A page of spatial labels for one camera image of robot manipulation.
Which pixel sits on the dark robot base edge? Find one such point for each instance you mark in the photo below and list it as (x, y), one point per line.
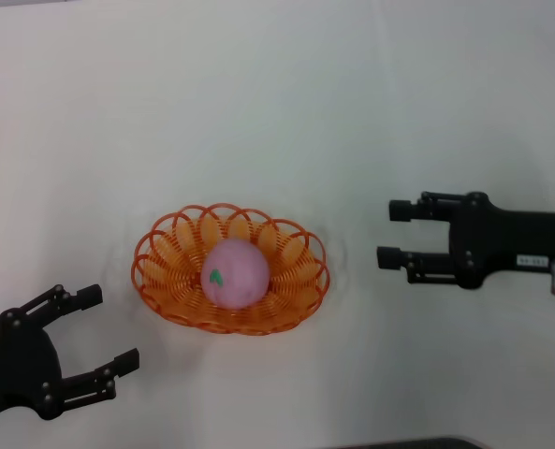
(408, 443)

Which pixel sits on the pink toy peach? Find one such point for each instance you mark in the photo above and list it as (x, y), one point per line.
(239, 276)

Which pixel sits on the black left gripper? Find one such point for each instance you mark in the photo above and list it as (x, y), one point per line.
(15, 365)

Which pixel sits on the orange plastic woven basket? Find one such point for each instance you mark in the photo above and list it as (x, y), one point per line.
(174, 280)

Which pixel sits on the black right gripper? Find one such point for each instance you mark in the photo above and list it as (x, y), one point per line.
(506, 238)

